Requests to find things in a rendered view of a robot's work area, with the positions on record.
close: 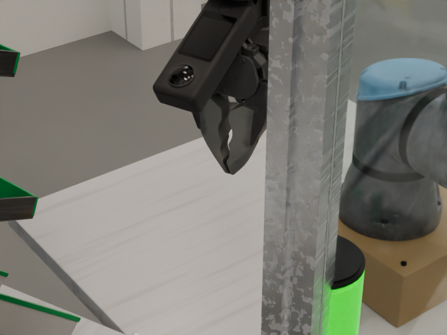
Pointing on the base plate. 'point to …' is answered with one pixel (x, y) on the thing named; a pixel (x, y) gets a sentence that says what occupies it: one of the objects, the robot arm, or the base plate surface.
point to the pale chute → (32, 317)
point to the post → (298, 161)
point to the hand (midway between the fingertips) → (227, 165)
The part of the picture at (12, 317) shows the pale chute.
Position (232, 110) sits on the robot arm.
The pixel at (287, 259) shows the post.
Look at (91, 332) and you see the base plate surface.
